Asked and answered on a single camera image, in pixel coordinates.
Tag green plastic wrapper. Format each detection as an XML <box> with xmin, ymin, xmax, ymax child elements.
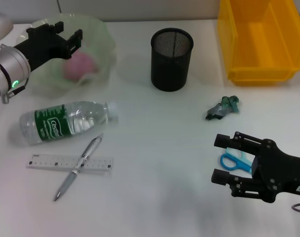
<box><xmin>204</xmin><ymin>95</ymin><xmax>241</xmax><ymax>121</ymax></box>

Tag clear green-label water bottle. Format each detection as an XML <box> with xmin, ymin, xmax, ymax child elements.
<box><xmin>19</xmin><ymin>100</ymin><xmax>120</xmax><ymax>147</ymax></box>

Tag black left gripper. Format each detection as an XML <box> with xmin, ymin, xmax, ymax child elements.
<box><xmin>13</xmin><ymin>21</ymin><xmax>83</xmax><ymax>73</ymax></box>

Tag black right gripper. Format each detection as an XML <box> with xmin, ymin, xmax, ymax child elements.
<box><xmin>211</xmin><ymin>131</ymin><xmax>300</xmax><ymax>204</ymax></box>

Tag black mesh pen cup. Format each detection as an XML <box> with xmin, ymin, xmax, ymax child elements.
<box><xmin>150</xmin><ymin>27</ymin><xmax>194</xmax><ymax>92</ymax></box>

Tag blue handled scissors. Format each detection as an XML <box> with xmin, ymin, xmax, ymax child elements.
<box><xmin>219</xmin><ymin>147</ymin><xmax>255</xmax><ymax>174</ymax></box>

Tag pink toy peach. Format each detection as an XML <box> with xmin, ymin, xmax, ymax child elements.
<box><xmin>62</xmin><ymin>51</ymin><xmax>99</xmax><ymax>81</ymax></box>

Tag translucent green wavy fruit plate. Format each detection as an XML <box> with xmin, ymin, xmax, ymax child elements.
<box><xmin>16</xmin><ymin>13</ymin><xmax>116</xmax><ymax>97</ymax></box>

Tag yellow plastic bin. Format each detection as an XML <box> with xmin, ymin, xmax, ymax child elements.
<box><xmin>217</xmin><ymin>0</ymin><xmax>300</xmax><ymax>87</ymax></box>

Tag clear plastic ruler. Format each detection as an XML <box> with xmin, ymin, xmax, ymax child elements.
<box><xmin>26</xmin><ymin>153</ymin><xmax>114</xmax><ymax>173</ymax></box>

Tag silver ballpoint pen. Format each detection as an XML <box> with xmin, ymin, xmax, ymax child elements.
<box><xmin>53</xmin><ymin>133</ymin><xmax>105</xmax><ymax>202</ymax></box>

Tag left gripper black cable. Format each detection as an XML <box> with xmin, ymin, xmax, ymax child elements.
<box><xmin>7</xmin><ymin>79</ymin><xmax>28</xmax><ymax>96</ymax></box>

